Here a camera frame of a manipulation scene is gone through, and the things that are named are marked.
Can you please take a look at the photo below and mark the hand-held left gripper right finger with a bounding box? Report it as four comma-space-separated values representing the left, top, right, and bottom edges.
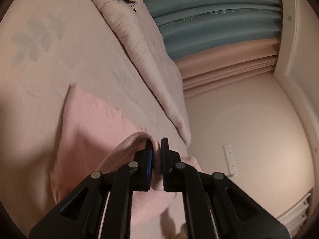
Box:
161, 137, 291, 239

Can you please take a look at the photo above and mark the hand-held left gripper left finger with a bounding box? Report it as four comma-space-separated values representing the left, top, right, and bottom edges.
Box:
29, 139, 154, 239

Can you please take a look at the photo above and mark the pink striped long-sleeve shirt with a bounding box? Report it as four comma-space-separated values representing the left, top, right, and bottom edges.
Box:
50, 83, 202, 239

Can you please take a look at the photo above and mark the grey quilt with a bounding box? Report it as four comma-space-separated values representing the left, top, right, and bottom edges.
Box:
76, 0, 192, 145

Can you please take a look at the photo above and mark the pink curtain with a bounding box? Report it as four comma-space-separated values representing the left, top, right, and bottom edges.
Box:
176, 38, 282, 99

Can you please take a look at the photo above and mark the teal curtain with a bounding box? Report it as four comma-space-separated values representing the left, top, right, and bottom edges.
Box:
143, 0, 283, 60

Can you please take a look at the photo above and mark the white panelled furniture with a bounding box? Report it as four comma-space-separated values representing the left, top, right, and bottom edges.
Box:
275, 190, 314, 227

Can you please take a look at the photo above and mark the white moulded trim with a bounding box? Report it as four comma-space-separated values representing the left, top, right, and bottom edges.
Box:
273, 0, 319, 187

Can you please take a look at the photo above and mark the white wall power strip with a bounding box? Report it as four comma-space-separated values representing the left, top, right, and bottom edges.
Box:
223, 143, 239, 178

